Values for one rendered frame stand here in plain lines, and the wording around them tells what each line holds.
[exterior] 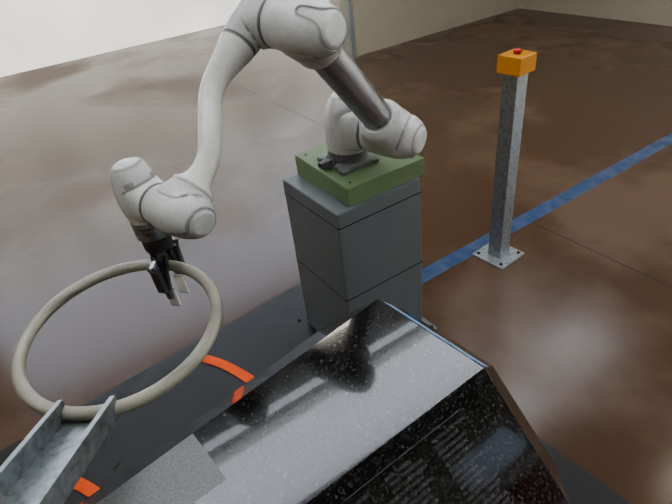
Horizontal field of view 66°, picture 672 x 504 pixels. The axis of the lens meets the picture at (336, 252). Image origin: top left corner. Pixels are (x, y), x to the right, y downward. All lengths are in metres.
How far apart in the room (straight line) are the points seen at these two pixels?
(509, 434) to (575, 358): 1.27
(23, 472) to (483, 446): 0.89
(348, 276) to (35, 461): 1.25
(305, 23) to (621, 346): 1.92
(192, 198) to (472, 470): 0.83
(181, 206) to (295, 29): 0.50
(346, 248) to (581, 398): 1.11
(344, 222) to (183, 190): 0.82
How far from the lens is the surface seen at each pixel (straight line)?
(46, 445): 1.21
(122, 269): 1.52
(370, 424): 1.13
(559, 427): 2.24
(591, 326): 2.66
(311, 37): 1.33
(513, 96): 2.55
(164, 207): 1.20
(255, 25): 1.43
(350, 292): 2.07
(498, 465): 1.25
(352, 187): 1.87
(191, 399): 2.41
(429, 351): 1.26
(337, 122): 1.91
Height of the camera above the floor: 1.75
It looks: 35 degrees down
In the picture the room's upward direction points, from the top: 7 degrees counter-clockwise
